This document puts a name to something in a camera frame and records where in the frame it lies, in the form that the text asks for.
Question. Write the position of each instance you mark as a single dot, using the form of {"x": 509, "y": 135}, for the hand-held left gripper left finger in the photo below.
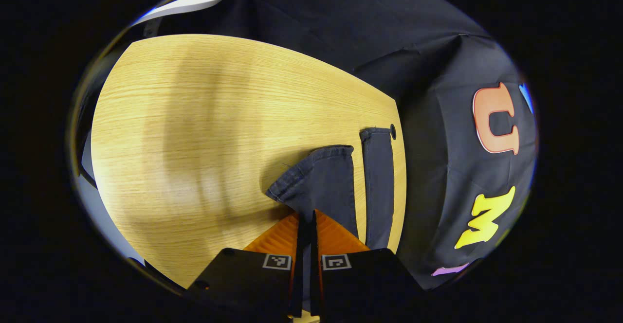
{"x": 298, "y": 284}

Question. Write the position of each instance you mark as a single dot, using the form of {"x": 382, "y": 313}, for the black jeans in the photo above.
{"x": 331, "y": 187}

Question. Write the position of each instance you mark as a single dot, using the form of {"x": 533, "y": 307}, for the black backdrop cloth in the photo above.
{"x": 438, "y": 177}

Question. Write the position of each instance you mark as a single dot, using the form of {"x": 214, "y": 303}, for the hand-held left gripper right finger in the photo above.
{"x": 314, "y": 284}

